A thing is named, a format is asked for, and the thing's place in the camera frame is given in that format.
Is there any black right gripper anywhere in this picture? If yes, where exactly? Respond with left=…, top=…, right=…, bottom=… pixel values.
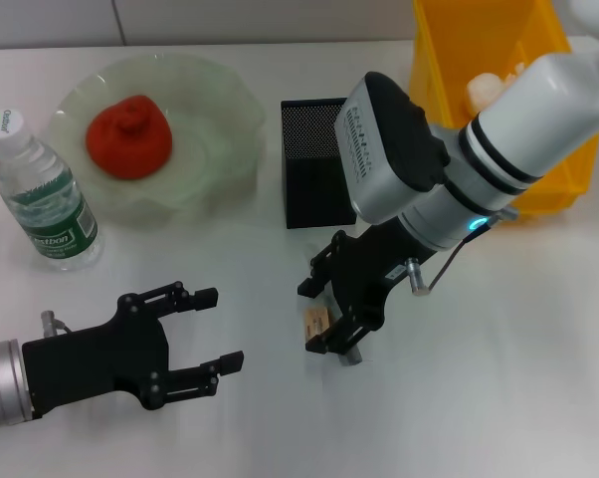
left=297, top=220, right=439, bottom=357

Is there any tan rectangular eraser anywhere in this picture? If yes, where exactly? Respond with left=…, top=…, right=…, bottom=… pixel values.
left=302, top=305, right=338, bottom=346

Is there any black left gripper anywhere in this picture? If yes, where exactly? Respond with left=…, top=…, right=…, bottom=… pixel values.
left=21, top=280, right=246, bottom=419

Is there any clear bottle with green label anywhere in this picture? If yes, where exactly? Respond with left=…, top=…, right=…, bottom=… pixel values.
left=0, top=109, right=106, bottom=273

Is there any pale green glass fruit plate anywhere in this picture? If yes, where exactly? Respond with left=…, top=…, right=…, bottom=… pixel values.
left=48, top=52, right=269, bottom=225

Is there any red-orange toy orange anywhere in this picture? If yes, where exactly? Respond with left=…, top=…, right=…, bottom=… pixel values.
left=85, top=94, right=175, bottom=181

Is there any yellow plastic storage bin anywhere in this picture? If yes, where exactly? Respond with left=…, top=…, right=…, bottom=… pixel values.
left=409, top=0, right=599, bottom=216

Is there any black mesh pen holder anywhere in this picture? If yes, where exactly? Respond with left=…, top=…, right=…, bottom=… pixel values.
left=280, top=97, right=359, bottom=230

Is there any white paper ball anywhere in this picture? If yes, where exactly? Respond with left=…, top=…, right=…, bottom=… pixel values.
left=465, top=61, right=525, bottom=110

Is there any right gripper connector cable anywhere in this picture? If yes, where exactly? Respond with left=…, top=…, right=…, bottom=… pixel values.
left=405, top=206, right=520, bottom=299

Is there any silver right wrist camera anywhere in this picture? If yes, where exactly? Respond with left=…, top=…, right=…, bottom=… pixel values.
left=333, top=71, right=451, bottom=225

